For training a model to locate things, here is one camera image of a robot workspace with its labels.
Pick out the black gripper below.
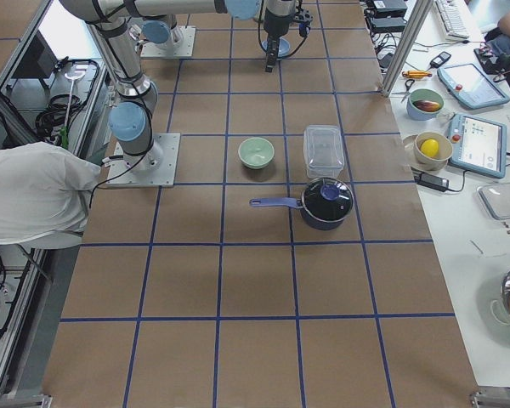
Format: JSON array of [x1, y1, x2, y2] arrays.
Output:
[[263, 0, 290, 72]]

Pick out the green bowl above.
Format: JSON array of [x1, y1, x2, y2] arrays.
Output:
[[238, 137, 275, 169]]

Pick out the blue bowl with fruit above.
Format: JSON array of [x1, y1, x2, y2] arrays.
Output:
[[406, 88, 444, 121]]

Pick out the beige bowl with lemon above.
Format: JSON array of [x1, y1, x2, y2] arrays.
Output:
[[403, 132, 453, 172]]

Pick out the clear plastic container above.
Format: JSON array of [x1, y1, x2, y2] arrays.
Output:
[[303, 125, 344, 179]]

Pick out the scissors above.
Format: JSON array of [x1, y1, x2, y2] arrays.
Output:
[[401, 78, 416, 102]]

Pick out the blue saucepan with lid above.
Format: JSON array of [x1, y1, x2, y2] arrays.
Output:
[[249, 177, 354, 230]]

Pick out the white keyboard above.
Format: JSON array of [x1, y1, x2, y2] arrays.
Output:
[[433, 0, 469, 40]]

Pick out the far teach pendant tablet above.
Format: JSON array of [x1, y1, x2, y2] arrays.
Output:
[[437, 63, 510, 110]]

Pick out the teach pendant tablet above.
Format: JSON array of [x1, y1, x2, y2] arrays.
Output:
[[448, 114, 507, 179], [437, 63, 510, 110]]

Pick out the black power adapter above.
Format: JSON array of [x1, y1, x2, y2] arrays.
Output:
[[414, 172, 449, 192]]

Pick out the near teach pendant tablet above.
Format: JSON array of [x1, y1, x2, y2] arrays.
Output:
[[448, 114, 507, 179]]

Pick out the person in white shirt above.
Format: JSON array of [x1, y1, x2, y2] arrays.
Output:
[[0, 142, 100, 244]]

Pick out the grey scale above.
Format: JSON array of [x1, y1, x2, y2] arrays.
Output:
[[477, 183, 510, 220]]

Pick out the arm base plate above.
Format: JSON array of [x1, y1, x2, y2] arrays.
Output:
[[141, 25, 196, 59], [106, 133, 181, 188]]

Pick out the orange handled tool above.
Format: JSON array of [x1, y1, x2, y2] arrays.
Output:
[[401, 70, 433, 80]]

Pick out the aluminium frame post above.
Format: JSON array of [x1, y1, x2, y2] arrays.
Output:
[[381, 0, 433, 97]]

